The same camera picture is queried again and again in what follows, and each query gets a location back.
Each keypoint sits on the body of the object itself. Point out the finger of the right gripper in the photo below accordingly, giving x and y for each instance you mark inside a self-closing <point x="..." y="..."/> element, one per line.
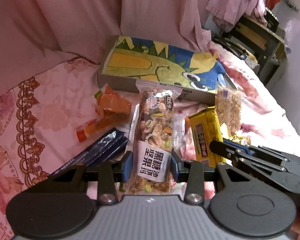
<point x="235" y="152"/>
<point x="240" y="146"/>

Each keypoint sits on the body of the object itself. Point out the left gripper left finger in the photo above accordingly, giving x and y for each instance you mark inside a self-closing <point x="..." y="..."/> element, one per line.
<point x="126" y="166"/>

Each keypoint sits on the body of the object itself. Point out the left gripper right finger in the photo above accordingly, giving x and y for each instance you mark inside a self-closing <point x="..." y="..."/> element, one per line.
<point x="177" y="167"/>

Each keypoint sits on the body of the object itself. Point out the mixed nut bar packet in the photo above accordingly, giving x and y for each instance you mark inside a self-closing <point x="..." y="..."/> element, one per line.
<point x="154" y="136"/>

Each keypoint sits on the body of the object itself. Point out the yellow snack bar packet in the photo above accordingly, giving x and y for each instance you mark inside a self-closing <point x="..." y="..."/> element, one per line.
<point x="205" y="129"/>

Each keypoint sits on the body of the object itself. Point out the dark dried fruit packet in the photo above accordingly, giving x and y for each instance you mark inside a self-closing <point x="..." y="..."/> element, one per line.
<point x="181" y="137"/>

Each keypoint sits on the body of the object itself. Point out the gold foil candy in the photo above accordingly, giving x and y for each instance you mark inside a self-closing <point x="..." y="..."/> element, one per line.
<point x="242" y="140"/>

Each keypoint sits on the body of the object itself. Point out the dark blue long box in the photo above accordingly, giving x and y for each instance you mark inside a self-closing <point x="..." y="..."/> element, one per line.
<point x="107" y="147"/>

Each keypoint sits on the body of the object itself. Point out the clear puffed rice packet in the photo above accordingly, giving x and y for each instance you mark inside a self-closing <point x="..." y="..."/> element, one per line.
<point x="228" y="106"/>

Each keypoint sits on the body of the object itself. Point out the orange snack packet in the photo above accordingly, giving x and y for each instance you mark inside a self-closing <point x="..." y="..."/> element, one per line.
<point x="111" y="109"/>

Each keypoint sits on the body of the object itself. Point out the cardboard box with dinosaur towel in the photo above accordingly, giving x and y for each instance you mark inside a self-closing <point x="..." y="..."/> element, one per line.
<point x="129" y="58"/>

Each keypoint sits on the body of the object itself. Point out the floral pink bed sheet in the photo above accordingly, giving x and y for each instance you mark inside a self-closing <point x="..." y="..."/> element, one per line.
<point x="39" y="117"/>

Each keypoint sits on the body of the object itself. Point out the dark wooden side table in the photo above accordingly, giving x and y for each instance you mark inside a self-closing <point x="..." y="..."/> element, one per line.
<point x="266" y="43"/>

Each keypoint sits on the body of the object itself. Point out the tied mauve curtain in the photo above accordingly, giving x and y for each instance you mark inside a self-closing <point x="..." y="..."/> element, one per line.
<point x="226" y="13"/>

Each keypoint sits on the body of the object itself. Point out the pink curtain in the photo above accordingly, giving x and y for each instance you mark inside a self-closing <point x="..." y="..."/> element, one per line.
<point x="36" y="35"/>

